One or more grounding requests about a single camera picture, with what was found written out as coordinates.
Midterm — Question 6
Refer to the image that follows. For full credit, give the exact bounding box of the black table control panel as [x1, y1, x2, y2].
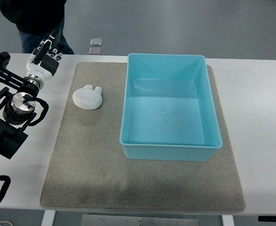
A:
[258, 216, 276, 222]

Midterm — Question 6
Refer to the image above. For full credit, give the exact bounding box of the person in dark clothes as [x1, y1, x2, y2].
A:
[0, 0, 74, 55]

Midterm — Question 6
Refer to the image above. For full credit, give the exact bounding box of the lower floor socket plate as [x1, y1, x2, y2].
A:
[89, 47, 102, 55]

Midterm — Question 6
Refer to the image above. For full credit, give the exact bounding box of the blue plastic box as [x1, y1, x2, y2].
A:
[120, 53, 223, 161]

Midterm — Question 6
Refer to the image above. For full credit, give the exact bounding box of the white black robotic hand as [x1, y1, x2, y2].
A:
[27, 30, 65, 82]

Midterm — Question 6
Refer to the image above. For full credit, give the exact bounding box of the white table leg left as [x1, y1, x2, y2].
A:
[41, 210, 56, 226]

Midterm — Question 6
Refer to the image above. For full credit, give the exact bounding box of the white table leg right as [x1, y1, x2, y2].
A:
[221, 215, 235, 226]

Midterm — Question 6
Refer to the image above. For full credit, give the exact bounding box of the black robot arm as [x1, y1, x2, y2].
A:
[0, 52, 49, 159]

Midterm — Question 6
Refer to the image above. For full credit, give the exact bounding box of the floor socket plate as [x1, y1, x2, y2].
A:
[89, 47, 102, 55]
[90, 38, 103, 46]

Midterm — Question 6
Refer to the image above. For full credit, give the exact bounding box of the white rabbit toy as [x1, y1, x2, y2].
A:
[72, 84, 103, 110]

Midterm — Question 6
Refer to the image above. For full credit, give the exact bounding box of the upper floor socket plate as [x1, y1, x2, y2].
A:
[90, 38, 103, 46]

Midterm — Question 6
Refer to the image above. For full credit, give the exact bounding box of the metal base plate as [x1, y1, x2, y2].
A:
[81, 214, 200, 226]

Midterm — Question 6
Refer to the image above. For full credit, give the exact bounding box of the white table leg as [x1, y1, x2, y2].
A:
[221, 215, 235, 226]
[41, 210, 56, 226]

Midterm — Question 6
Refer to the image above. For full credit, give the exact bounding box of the grey felt mat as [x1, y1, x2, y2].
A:
[40, 62, 246, 214]

